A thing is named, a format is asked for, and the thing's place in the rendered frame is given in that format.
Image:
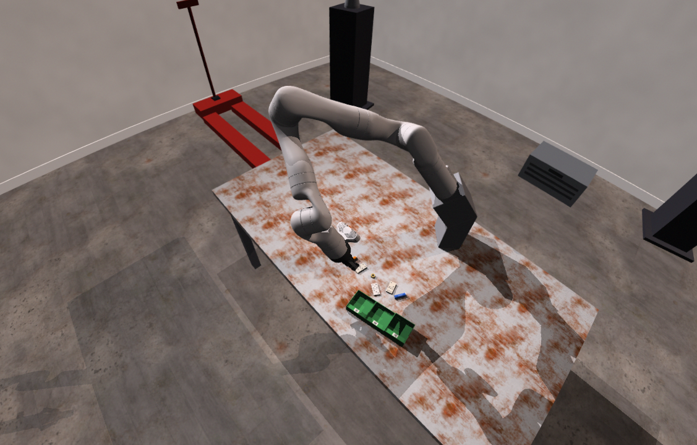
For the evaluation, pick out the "green rack of three bins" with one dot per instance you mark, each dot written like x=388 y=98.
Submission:
x=379 y=317

